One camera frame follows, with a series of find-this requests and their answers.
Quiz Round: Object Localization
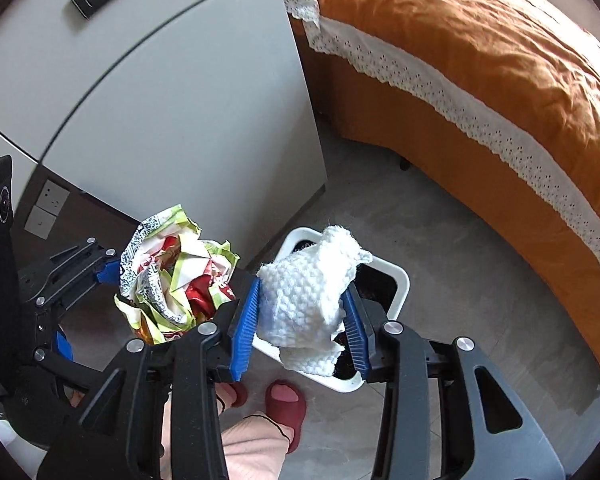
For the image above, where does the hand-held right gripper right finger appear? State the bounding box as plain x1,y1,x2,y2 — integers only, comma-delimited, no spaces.
341,287,567,480

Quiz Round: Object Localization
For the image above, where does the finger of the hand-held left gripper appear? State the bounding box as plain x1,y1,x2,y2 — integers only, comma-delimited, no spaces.
30,329,108,408
17,238,122,313

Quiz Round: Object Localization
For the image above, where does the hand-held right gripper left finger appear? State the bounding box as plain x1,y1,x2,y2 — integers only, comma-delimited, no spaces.
37,277,262,480

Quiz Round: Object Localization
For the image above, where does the white plastic trash bin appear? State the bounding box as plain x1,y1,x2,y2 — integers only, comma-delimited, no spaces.
252,227,411,394

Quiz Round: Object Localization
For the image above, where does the white paper towel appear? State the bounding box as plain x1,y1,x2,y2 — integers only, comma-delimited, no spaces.
256,225,374,379

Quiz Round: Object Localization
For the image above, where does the green red snack wrapper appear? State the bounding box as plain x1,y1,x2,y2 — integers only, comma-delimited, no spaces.
112,204,241,347

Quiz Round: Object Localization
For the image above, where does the person's pink trouser leg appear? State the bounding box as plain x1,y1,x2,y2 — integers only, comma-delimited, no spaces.
159,382,292,480

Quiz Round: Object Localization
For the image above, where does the white drawer cabinet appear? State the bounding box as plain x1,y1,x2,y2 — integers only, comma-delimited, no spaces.
0,0,329,267

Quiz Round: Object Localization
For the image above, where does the grey wall switch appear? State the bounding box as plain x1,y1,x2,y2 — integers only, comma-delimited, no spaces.
24,204,59,239

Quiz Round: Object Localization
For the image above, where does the grey wall socket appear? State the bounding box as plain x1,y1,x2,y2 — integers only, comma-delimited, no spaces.
40,179,72,209

